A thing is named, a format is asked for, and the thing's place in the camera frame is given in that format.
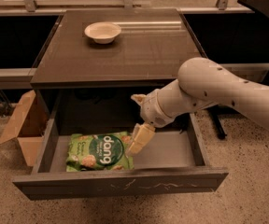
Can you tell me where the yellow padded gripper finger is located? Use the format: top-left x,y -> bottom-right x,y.
126,123 -> 155,155
131,94 -> 146,106

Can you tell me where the black stand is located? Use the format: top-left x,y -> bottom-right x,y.
208,106 -> 227,140

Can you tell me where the open grey drawer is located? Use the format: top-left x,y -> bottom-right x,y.
13,87 -> 228,200

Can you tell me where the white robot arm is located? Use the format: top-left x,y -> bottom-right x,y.
127,57 -> 269,156

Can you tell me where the dark grey cabinet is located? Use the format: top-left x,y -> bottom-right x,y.
30,8 -> 213,135

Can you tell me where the white bowl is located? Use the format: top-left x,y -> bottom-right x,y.
84,22 -> 121,44

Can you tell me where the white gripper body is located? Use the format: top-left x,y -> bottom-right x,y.
140,89 -> 174,128

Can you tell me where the green rice chip bag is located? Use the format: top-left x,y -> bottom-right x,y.
66,132 -> 134,172

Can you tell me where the brown cardboard box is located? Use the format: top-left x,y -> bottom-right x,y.
0,91 -> 48,167

